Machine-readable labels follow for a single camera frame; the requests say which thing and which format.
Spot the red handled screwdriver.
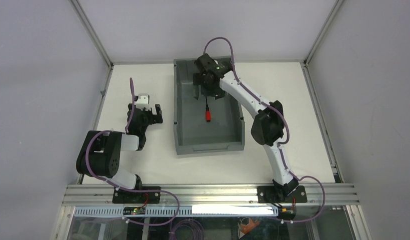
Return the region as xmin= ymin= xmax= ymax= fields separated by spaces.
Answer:
xmin=205 ymin=97 xmax=211 ymax=123

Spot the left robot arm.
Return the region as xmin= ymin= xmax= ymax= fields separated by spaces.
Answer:
xmin=76 ymin=103 xmax=163 ymax=191

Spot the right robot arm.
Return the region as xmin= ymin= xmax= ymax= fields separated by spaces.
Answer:
xmin=193 ymin=53 xmax=299 ymax=201

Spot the grey plastic bin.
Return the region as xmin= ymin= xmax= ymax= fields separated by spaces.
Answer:
xmin=173 ymin=58 xmax=245 ymax=155

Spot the orange object under table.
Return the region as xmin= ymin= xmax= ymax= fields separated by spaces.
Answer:
xmin=239 ymin=217 xmax=260 ymax=235

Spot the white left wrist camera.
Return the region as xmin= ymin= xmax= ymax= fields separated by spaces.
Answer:
xmin=135 ymin=93 xmax=150 ymax=111

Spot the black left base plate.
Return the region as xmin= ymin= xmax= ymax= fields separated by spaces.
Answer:
xmin=112 ymin=186 xmax=161 ymax=204

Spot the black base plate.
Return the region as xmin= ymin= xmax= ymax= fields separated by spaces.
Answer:
xmin=112 ymin=186 xmax=161 ymax=204
xmin=257 ymin=185 xmax=308 ymax=204

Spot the white slotted cable duct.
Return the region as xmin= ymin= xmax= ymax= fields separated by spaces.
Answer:
xmin=74 ymin=204 xmax=279 ymax=218

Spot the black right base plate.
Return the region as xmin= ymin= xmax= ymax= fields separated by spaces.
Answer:
xmin=257 ymin=185 xmax=308 ymax=204

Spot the coiled purple cable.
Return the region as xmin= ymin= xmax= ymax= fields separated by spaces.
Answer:
xmin=168 ymin=217 xmax=205 ymax=240

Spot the aluminium front rail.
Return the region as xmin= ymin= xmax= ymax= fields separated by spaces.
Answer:
xmin=62 ymin=183 xmax=360 ymax=207

